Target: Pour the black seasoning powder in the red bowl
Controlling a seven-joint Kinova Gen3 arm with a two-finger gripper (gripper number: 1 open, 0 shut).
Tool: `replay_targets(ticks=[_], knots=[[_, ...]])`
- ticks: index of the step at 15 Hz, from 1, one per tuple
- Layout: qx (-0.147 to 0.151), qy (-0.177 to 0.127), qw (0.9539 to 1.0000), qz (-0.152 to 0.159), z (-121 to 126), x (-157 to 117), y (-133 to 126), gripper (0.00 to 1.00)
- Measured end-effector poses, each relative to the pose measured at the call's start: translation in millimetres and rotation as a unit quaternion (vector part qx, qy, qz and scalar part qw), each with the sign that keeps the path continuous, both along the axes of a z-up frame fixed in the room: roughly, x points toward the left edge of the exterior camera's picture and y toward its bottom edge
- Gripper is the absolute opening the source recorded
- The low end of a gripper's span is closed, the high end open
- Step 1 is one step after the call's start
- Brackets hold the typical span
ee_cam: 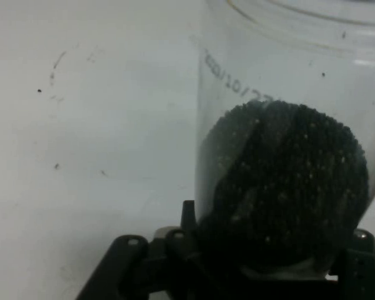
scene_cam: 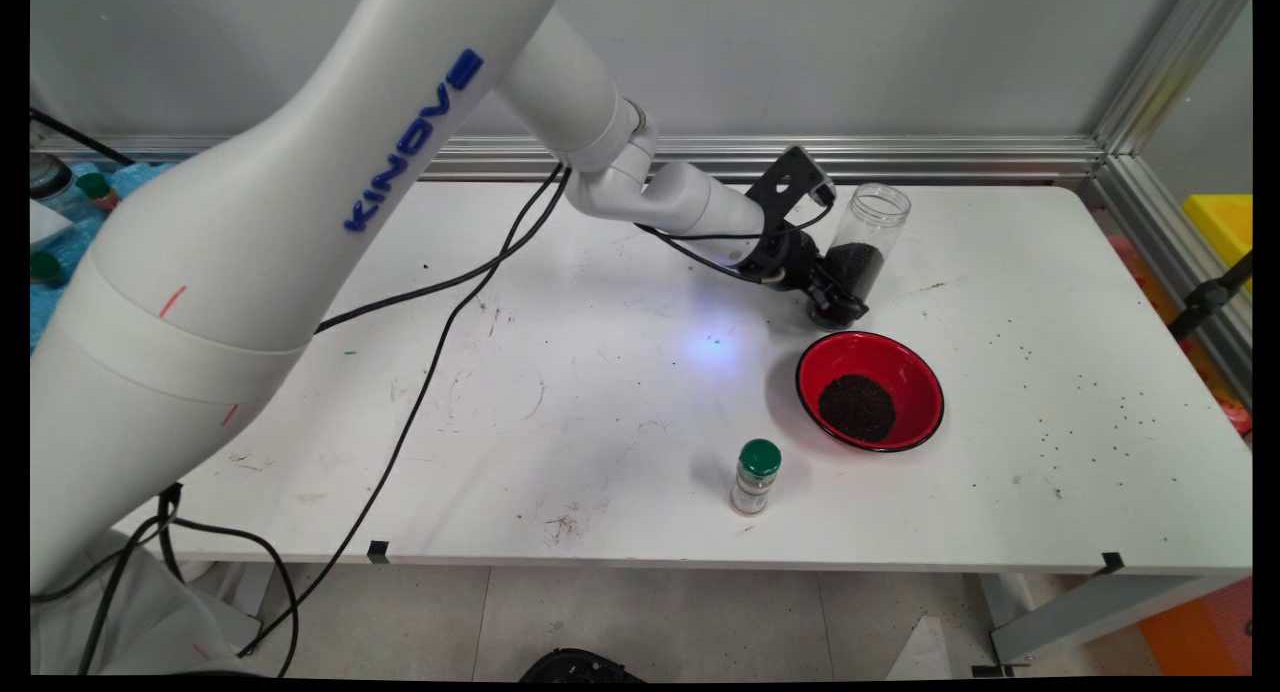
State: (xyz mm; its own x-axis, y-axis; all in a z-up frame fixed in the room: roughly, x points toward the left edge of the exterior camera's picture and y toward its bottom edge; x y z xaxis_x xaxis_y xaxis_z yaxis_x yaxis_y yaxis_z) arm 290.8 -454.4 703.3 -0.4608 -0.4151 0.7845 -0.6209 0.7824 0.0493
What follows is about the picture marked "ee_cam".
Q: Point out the black seed fill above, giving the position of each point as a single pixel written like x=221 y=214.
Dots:
x=284 y=187

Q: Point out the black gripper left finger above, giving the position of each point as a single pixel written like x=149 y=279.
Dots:
x=128 y=265

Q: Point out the clear plastic jar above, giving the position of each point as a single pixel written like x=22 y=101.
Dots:
x=268 y=62

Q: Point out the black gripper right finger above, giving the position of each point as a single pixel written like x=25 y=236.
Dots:
x=362 y=265

